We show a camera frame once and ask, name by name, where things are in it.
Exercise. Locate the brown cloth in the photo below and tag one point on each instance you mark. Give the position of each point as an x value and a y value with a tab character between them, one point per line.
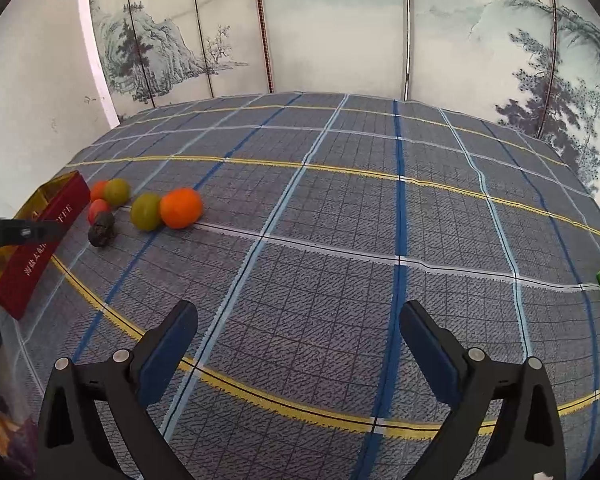
7	437

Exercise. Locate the small green round fruit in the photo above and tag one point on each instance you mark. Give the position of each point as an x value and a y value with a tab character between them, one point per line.
118	191

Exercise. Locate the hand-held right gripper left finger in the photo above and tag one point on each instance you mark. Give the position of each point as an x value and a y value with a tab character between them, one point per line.
167	355

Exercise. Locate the dark wrinkled fruit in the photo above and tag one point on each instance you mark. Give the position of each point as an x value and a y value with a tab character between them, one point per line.
101	230

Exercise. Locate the large orange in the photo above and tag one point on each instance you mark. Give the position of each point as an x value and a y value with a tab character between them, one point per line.
181	208

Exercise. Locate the plaid grey blue blanket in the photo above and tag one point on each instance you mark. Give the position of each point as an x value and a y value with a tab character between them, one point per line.
330	240

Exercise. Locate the landscape painted folding screen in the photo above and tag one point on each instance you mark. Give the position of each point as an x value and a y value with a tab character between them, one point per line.
330	25

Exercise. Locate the red round fruit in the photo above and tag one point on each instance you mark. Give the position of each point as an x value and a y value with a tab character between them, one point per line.
99	207

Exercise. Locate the large green round fruit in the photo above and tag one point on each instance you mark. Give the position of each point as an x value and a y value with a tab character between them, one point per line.
146	212

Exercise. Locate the red cardboard box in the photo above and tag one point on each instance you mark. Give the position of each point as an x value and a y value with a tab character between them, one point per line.
30	272

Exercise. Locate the small orange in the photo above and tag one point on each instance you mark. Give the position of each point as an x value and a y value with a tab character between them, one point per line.
97	191

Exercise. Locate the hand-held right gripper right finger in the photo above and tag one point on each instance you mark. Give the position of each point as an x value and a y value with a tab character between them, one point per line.
430	355

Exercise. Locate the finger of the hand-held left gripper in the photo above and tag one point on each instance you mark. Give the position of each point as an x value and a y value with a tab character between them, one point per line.
20	232

